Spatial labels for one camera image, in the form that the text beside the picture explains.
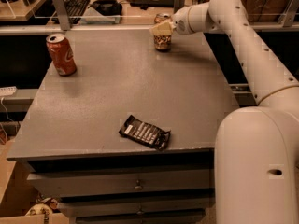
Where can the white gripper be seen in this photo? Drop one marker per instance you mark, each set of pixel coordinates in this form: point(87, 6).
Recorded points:
point(179, 22)

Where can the orange brown soda can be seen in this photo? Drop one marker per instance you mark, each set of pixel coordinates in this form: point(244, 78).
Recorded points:
point(162, 42)

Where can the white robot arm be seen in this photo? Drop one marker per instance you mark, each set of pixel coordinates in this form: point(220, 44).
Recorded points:
point(257, 147)

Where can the red coke can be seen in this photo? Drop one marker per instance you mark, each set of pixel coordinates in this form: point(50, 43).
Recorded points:
point(61, 54)

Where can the black headphones pouch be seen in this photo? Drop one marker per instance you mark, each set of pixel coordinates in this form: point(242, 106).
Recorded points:
point(107, 7)

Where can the black keyboard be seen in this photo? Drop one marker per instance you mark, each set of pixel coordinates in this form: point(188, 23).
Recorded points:
point(75, 9)

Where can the black snack bag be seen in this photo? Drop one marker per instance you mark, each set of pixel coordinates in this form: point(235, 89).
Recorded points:
point(144, 133)

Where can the grey drawer cabinet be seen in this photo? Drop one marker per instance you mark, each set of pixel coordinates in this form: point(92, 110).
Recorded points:
point(73, 124)

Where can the top grey drawer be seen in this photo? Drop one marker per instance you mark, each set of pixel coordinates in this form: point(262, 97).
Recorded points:
point(75, 185)

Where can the grey drawer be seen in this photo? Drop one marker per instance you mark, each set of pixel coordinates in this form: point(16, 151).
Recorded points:
point(168, 217)
point(101, 208)
point(75, 185)

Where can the white power strip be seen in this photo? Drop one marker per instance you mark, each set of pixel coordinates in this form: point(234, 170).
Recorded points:
point(7, 91)

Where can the middle grey drawer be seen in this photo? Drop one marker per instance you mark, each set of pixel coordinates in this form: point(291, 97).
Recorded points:
point(101, 208)

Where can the bottom grey drawer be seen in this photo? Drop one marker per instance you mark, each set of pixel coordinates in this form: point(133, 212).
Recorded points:
point(168, 217)

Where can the left metal bracket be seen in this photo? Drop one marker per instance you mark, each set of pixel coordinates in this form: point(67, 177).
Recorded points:
point(62, 15)

